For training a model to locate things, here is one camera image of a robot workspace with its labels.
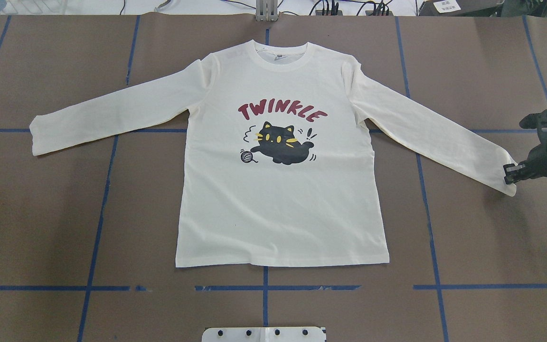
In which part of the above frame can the cream long-sleeve Twinkle shirt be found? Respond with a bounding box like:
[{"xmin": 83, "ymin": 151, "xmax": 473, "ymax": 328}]
[{"xmin": 29, "ymin": 40, "xmax": 516, "ymax": 268}]

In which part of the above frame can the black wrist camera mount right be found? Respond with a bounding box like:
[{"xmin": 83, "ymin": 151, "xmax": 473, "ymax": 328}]
[{"xmin": 519, "ymin": 110, "xmax": 547, "ymax": 144}]

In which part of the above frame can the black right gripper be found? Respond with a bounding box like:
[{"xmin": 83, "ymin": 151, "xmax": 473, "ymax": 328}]
[{"xmin": 503, "ymin": 145, "xmax": 547, "ymax": 185}]

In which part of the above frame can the white camera post with base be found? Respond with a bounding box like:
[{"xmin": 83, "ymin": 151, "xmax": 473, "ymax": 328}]
[{"xmin": 201, "ymin": 326, "xmax": 327, "ymax": 342}]

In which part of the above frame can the aluminium frame post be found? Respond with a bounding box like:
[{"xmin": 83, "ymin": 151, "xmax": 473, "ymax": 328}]
[{"xmin": 255, "ymin": 0, "xmax": 279, "ymax": 22}]

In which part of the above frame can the black power adapter box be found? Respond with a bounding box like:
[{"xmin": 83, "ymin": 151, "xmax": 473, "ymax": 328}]
[{"xmin": 417, "ymin": 0, "xmax": 504, "ymax": 17}]

